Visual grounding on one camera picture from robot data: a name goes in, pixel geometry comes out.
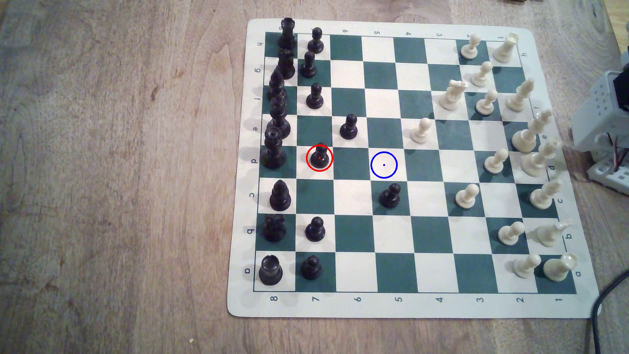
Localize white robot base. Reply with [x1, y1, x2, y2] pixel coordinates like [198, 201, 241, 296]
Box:
[570, 70, 629, 153]

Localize black chess bishop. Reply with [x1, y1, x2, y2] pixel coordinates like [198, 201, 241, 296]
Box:
[267, 69, 288, 102]
[269, 180, 292, 212]

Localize black chess queen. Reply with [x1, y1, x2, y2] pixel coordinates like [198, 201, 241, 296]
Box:
[260, 126, 287, 169]

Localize black chess knight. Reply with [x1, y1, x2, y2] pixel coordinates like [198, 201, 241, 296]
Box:
[276, 48, 296, 80]
[262, 214, 287, 243]

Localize black chess king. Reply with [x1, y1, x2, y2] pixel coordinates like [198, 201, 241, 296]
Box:
[268, 94, 292, 139]

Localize black chess rook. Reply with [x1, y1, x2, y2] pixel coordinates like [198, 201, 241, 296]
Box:
[278, 18, 297, 50]
[258, 255, 284, 286]

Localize white chess pawn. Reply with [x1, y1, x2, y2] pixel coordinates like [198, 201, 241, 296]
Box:
[513, 254, 542, 279]
[484, 148, 510, 175]
[470, 61, 493, 88]
[455, 183, 480, 209]
[475, 89, 498, 117]
[498, 221, 526, 246]
[460, 33, 481, 61]
[410, 118, 432, 145]

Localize green and white chess mat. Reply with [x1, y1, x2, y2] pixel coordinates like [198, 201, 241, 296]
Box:
[227, 19, 602, 319]

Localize white chess knight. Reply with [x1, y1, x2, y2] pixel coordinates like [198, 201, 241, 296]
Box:
[438, 80, 468, 111]
[536, 221, 572, 248]

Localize white chess king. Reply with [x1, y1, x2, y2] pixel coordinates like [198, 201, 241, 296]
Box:
[511, 109, 553, 153]

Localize white chess bishop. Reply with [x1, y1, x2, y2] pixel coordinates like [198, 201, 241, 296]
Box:
[530, 179, 564, 210]
[506, 79, 535, 113]

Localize white chess queen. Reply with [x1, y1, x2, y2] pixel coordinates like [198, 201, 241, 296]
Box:
[521, 138, 562, 178]

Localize white chess rook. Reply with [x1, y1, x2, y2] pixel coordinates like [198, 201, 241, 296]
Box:
[493, 32, 520, 64]
[543, 253, 579, 282]

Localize white perforated base plate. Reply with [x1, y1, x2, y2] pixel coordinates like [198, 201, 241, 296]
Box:
[587, 156, 629, 195]

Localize red and white base wires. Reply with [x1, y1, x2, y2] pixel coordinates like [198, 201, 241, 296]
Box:
[607, 132, 629, 173]

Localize thick black cable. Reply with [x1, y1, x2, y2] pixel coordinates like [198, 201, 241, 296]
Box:
[592, 269, 629, 354]

